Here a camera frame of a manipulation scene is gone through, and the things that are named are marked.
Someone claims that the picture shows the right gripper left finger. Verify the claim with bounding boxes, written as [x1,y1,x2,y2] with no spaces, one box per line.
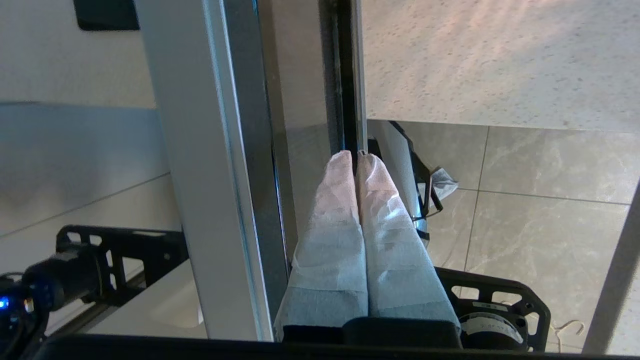
[274,150,370,330]

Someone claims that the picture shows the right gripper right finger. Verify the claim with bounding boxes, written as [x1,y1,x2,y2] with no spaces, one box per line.
[355,152,460,329]

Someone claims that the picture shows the microwave oven door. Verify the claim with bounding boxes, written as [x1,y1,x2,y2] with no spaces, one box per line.
[134,0,445,343]

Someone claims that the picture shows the crumpled white tissue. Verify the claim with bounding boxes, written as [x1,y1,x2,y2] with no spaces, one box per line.
[429,167,459,202]

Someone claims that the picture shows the grey metal bar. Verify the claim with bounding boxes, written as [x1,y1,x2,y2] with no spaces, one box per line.
[581,179,640,356]

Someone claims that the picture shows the black slotted bracket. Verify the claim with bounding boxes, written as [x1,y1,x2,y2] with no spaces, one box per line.
[55,225,190,307]
[434,266,552,352]

